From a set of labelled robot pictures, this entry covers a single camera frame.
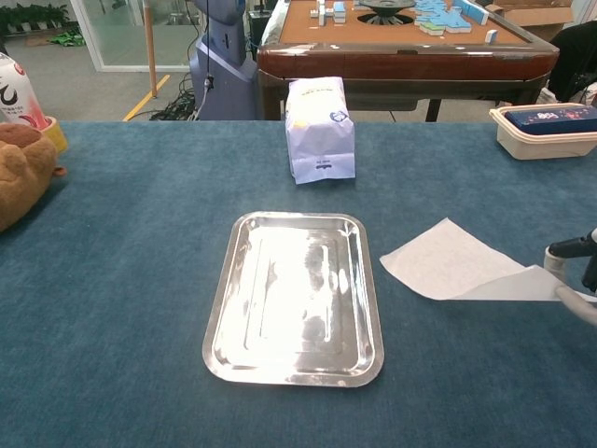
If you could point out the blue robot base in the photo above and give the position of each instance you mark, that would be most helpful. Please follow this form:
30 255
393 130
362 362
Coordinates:
224 84

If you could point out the orange wooden pole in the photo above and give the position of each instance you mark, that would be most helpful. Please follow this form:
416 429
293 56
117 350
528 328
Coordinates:
150 56

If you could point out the silver metal tray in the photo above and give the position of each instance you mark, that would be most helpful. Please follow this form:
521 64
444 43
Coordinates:
289 303

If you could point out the white framed glass partition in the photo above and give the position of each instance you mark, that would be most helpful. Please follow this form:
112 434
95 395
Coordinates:
88 37

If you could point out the long mahjong tile row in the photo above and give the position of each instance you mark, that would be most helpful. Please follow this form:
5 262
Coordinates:
473 11

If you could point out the white paper sheet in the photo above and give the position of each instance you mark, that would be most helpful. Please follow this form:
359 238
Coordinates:
448 256

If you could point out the brown mahjong table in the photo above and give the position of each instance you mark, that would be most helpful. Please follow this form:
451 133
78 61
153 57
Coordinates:
396 60

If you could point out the black mahjong table dome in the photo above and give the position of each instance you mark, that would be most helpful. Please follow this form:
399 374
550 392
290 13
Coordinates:
387 5

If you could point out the black clothing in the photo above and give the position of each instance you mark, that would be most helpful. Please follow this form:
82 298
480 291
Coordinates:
573 60

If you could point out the beige plastic container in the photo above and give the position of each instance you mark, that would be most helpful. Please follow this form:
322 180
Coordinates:
536 145

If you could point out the dark blue box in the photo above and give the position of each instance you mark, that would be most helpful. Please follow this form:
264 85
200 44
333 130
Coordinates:
550 119

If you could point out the yellow cup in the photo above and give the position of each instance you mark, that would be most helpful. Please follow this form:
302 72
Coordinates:
58 137

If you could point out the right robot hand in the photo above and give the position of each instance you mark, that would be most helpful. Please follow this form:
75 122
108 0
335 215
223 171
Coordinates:
571 247

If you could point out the brown plush toy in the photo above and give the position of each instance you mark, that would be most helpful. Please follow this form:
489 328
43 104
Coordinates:
23 172

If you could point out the white red drink bottle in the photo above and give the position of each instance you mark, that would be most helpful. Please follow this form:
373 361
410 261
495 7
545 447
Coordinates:
14 93

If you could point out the small mahjong tile cluster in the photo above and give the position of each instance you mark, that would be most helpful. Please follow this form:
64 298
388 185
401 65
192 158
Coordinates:
329 13

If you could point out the heaped mahjong tile pile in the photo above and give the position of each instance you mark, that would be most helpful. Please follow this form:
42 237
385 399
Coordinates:
440 21

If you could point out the blue table cloth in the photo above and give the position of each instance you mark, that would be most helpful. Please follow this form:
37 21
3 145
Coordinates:
116 280

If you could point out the green floor object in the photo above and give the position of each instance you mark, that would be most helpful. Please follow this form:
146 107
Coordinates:
67 38

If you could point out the green potted plants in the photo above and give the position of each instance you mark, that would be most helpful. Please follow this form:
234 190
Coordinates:
32 16

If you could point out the cardboard box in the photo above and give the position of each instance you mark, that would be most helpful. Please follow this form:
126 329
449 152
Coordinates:
536 16

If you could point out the white paper bag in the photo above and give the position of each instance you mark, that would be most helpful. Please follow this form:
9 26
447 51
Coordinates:
319 140

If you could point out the blue white mahjong tile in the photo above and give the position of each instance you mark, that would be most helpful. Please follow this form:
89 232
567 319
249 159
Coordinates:
491 36

